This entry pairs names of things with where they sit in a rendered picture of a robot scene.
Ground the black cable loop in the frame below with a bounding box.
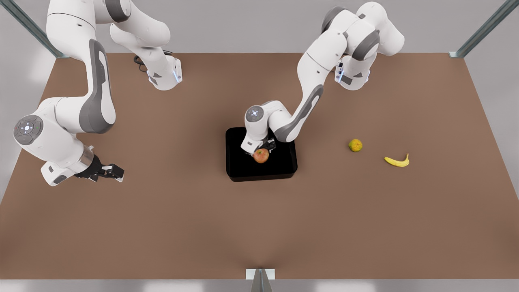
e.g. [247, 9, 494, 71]
[133, 50, 174, 73]

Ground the silver frame post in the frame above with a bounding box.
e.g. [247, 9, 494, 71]
[246, 268, 275, 292]
[0, 0, 69, 58]
[449, 0, 519, 58]

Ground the black square tray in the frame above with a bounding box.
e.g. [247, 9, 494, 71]
[225, 127, 298, 182]

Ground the yellow banana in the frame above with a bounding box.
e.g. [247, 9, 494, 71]
[384, 153, 410, 167]

